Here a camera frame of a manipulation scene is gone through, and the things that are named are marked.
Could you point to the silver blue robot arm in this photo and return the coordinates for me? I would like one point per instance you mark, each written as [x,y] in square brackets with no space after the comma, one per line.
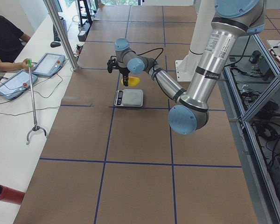
[232,19]

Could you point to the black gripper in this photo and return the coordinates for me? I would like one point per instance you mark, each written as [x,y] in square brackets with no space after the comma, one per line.
[124,71]

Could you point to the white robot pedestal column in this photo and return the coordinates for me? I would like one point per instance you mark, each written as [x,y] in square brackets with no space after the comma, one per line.
[185,68]

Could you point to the black keyboard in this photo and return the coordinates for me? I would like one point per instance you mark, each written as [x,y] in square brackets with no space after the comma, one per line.
[55,34]

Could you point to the aluminium frame post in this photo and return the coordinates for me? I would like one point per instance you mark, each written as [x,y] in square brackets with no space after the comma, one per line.
[58,25]

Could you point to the near blue teach pendant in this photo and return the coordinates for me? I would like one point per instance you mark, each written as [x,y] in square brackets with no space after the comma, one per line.
[15,85]

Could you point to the person in black shirt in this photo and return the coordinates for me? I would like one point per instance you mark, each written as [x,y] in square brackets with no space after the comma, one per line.
[11,38]

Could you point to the blue teach pendant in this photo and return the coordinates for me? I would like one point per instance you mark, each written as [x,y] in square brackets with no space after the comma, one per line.
[48,65]
[15,85]

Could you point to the red cylinder tube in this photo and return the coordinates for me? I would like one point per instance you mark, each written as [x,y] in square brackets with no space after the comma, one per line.
[10,195]

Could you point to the black computer mouse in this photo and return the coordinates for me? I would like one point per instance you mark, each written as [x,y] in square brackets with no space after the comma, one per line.
[55,44]

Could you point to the yellow mango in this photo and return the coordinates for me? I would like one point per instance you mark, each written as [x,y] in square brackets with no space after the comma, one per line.
[133,81]

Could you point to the aluminium side frame rail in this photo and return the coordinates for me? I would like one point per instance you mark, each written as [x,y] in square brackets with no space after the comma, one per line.
[251,90]

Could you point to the far blue teach pendant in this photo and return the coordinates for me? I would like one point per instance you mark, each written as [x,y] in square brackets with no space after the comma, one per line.
[48,65]

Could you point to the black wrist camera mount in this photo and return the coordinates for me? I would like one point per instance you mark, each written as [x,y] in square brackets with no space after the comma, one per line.
[112,64]

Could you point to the metal reacher grabber tool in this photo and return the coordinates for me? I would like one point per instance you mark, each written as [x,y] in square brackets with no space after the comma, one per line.
[36,127]

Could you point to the silver digital kitchen scale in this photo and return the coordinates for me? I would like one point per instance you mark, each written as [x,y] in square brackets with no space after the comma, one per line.
[129,98]

